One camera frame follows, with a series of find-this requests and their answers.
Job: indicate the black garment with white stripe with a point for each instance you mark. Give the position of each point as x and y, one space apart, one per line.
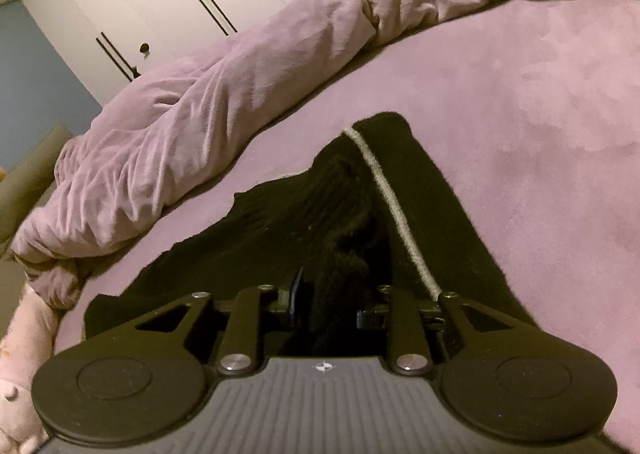
425 194

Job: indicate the crumpled purple duvet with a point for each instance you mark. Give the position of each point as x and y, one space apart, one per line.
200 109

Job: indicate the pink plush toy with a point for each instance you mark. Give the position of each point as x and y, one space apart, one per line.
20 359

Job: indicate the grey upholstered bench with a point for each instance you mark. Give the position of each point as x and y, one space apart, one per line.
30 174

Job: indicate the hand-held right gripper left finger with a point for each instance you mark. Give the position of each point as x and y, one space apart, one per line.
298 292

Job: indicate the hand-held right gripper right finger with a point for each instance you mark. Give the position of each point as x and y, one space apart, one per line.
371 318

